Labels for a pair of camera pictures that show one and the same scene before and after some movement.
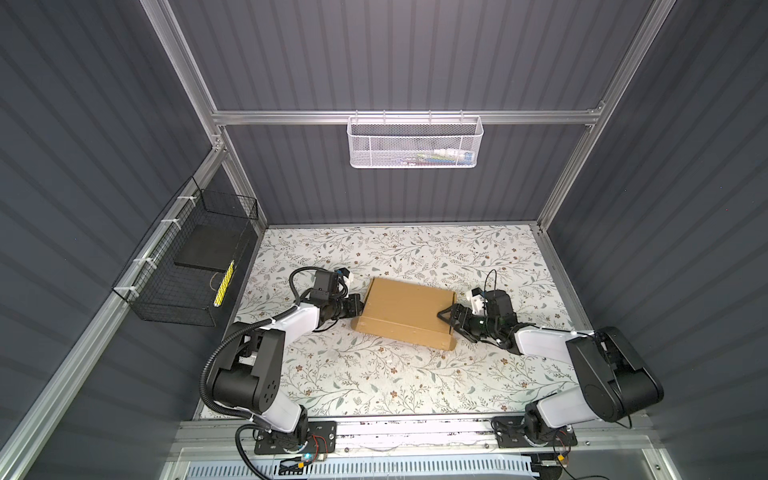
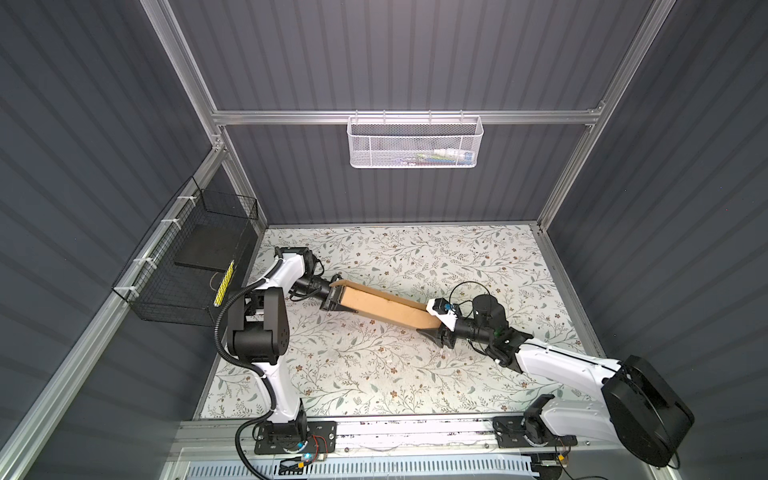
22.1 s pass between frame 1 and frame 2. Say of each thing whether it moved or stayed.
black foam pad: stayed
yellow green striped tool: stayed
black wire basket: stayed
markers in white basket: stayed
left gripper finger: moved
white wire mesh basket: stayed
